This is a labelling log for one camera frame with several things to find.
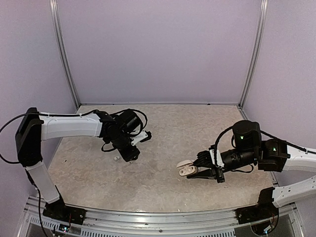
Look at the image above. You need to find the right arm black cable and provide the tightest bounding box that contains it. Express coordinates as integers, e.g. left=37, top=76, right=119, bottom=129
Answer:
left=214, top=125, right=316, bottom=173

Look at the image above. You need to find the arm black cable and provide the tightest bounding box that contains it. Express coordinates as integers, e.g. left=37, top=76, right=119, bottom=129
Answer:
left=0, top=108, right=148, bottom=164
left=214, top=125, right=316, bottom=173

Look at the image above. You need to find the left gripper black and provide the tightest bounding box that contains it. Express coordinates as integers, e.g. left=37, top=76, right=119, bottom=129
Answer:
left=108, top=132, right=140, bottom=162

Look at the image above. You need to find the right aluminium corner post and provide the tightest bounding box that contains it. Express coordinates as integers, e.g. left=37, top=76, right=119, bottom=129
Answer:
left=239, top=0, right=269, bottom=109

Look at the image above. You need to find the white earbud charging case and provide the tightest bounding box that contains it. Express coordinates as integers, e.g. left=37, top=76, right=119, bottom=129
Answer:
left=176, top=160, right=198, bottom=177

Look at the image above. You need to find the left aluminium corner post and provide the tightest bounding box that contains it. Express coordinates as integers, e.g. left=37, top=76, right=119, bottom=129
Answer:
left=49, top=0, right=81, bottom=109

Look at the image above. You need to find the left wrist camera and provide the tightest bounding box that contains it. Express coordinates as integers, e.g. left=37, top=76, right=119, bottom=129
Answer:
left=131, top=130, right=152, bottom=146

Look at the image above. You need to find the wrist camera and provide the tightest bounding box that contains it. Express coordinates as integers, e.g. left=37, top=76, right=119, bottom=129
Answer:
left=209, top=148, right=225, bottom=168
left=131, top=130, right=152, bottom=146

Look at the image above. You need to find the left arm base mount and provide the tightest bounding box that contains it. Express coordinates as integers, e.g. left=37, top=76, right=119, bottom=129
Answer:
left=43, top=203, right=86, bottom=225

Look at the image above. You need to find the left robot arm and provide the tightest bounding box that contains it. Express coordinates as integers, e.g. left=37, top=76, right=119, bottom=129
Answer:
left=15, top=108, right=148, bottom=220

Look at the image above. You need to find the curved aluminium front rail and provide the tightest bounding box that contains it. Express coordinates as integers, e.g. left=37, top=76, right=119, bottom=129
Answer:
left=18, top=197, right=304, bottom=237

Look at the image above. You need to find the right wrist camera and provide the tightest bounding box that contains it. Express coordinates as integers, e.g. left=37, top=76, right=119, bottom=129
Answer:
left=209, top=148, right=225, bottom=168

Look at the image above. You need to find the aluminium corner post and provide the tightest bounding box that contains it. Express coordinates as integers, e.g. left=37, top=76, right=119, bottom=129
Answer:
left=49, top=0, right=81, bottom=109
left=239, top=0, right=269, bottom=109

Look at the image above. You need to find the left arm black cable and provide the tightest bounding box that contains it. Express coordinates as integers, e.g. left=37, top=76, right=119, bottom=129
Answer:
left=0, top=108, right=148, bottom=164

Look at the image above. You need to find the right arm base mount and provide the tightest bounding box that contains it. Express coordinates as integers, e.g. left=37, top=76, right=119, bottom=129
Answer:
left=235, top=187, right=279, bottom=224

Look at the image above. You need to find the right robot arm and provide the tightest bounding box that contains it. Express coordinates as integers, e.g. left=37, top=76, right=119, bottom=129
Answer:
left=177, top=120, right=316, bottom=183

